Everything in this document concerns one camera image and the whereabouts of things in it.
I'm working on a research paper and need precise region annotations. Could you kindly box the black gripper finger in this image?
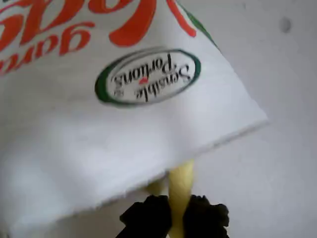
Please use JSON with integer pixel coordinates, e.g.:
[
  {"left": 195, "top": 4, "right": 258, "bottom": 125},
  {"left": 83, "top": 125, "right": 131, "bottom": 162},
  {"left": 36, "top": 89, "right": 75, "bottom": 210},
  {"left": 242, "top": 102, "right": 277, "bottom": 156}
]
[
  {"left": 182, "top": 194, "right": 230, "bottom": 238},
  {"left": 116, "top": 194, "right": 173, "bottom": 238}
]

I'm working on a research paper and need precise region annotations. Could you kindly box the pale yellow veggie straw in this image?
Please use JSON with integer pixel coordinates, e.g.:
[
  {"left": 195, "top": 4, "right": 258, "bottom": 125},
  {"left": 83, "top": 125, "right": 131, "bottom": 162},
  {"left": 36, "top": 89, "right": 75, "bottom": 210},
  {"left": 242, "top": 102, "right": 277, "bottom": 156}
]
[{"left": 167, "top": 159, "right": 196, "bottom": 238}]

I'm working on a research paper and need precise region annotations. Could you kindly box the white green veggie straw packet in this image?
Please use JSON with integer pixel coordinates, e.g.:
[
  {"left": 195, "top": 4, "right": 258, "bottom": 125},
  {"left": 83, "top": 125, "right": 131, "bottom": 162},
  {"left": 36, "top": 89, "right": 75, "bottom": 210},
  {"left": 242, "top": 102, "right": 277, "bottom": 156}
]
[{"left": 0, "top": 0, "right": 270, "bottom": 238}]

